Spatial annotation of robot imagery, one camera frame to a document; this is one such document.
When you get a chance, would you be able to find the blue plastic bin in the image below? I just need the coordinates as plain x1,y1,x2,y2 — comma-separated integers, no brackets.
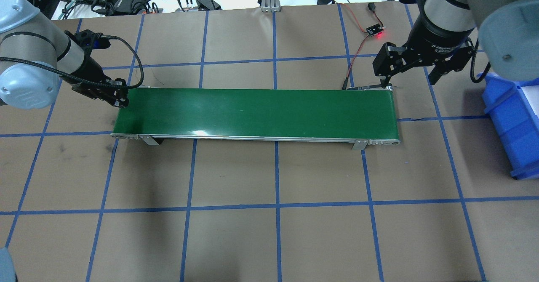
483,73,539,180

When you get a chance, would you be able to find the small sensor board red LED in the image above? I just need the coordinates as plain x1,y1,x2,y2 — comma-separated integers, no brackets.
365,23,384,37

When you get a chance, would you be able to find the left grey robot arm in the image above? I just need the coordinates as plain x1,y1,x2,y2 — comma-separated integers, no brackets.
0,0,131,109

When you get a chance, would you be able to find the green conveyor belt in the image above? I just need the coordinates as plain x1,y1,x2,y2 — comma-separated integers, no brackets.
112,88,400,150

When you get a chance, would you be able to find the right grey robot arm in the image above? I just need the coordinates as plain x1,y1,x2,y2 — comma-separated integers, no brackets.
372,0,539,88

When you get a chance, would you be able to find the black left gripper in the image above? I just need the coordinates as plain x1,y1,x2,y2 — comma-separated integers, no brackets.
71,52,129,108

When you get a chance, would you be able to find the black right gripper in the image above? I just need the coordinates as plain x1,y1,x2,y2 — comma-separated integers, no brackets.
372,15,474,88

